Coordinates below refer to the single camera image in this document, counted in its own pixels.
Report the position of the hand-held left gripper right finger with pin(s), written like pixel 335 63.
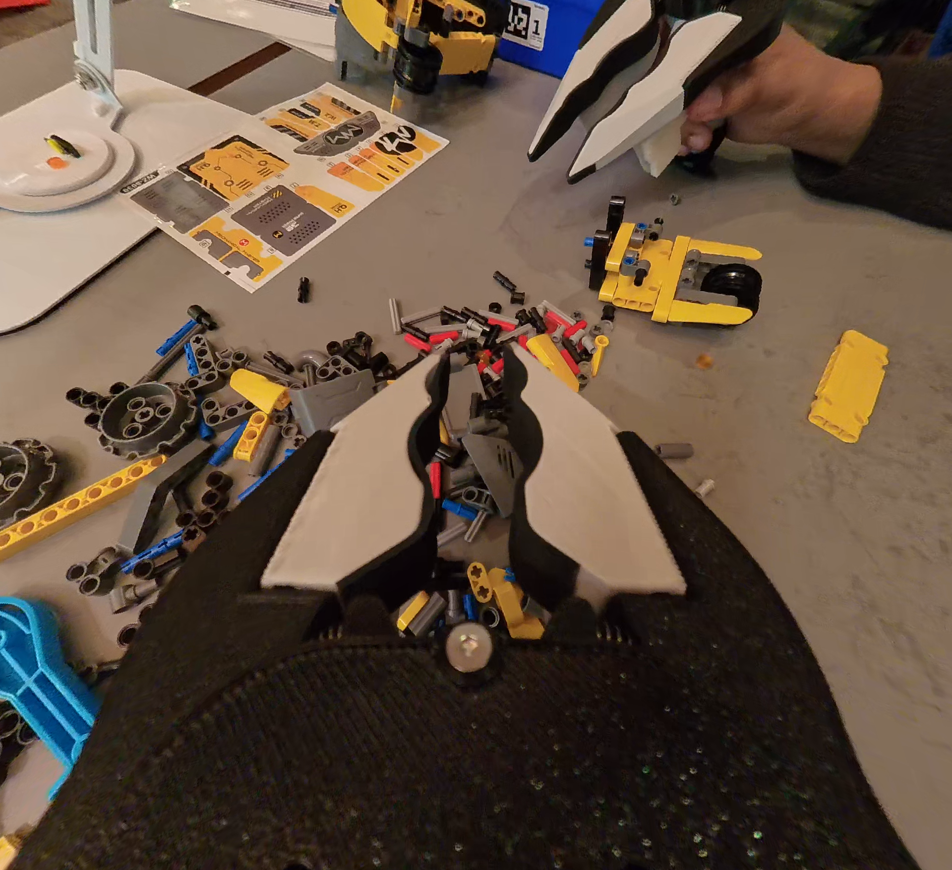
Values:
pixel 602 513

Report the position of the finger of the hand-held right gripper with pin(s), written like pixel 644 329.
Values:
pixel 602 59
pixel 654 96

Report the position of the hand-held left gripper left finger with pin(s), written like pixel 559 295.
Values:
pixel 349 505

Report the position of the pile of toy bricks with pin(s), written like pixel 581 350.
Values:
pixel 357 356

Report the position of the small yellow wheeled toy assembly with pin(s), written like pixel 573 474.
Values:
pixel 647 267

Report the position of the person's right forearm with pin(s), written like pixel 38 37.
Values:
pixel 892 156

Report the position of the person's right hand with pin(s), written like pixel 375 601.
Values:
pixel 803 104

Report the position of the large yellow grey toy model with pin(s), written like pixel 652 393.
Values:
pixel 416 7

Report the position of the yellow toy panel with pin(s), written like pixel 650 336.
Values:
pixel 848 386

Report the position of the yellow grey sticker sheet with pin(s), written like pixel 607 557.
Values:
pixel 282 178

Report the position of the light blue plastic toy part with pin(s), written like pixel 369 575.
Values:
pixel 37 676

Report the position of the white book stand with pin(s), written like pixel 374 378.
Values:
pixel 44 245

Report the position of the small black yellow toy piece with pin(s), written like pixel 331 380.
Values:
pixel 63 146

